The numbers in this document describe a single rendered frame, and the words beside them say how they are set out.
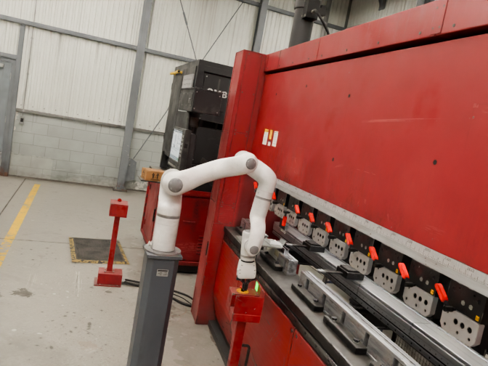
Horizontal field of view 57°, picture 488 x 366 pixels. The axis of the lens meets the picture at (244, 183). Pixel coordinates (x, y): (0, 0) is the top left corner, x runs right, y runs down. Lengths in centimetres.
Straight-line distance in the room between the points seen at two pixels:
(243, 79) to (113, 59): 601
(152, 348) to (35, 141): 734
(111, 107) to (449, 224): 828
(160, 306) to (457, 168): 154
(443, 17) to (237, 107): 208
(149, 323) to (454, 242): 152
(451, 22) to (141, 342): 200
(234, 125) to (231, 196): 58
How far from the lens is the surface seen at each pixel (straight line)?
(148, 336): 247
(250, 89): 365
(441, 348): 209
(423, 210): 175
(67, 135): 941
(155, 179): 470
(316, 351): 218
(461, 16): 182
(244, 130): 364
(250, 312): 254
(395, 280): 184
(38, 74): 940
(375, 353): 199
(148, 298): 238
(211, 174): 227
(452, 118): 172
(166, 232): 230
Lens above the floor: 170
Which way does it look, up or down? 7 degrees down
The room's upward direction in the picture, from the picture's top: 10 degrees clockwise
